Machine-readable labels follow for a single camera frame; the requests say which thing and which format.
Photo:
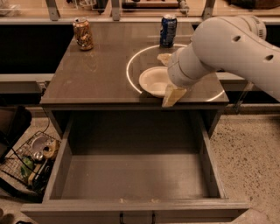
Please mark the white paper bowl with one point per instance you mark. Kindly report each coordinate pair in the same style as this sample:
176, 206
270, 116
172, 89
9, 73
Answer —
155, 81

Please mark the grey cabinet with drawer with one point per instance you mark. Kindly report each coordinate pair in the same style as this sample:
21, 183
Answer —
124, 158

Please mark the blue soda can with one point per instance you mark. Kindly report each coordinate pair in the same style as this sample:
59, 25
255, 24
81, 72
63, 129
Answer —
168, 30

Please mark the green item in basket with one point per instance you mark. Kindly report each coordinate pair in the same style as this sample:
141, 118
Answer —
27, 167

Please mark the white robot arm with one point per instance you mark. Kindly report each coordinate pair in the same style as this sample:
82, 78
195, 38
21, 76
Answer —
236, 45

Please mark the orange soda can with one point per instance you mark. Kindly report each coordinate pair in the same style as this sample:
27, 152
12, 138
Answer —
83, 34

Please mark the black wire basket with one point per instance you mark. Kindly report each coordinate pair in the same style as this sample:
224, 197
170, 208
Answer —
43, 163

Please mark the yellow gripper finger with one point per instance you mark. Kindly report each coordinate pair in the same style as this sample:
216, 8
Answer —
172, 95
164, 58

